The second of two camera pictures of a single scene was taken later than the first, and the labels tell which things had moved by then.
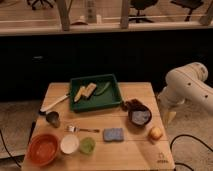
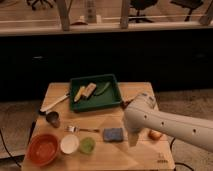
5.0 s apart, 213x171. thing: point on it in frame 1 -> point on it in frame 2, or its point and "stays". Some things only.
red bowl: x=42 y=149 stays
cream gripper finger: x=171 y=116 -> x=133 y=138
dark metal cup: x=53 y=118 stays
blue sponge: x=113 y=134 stays
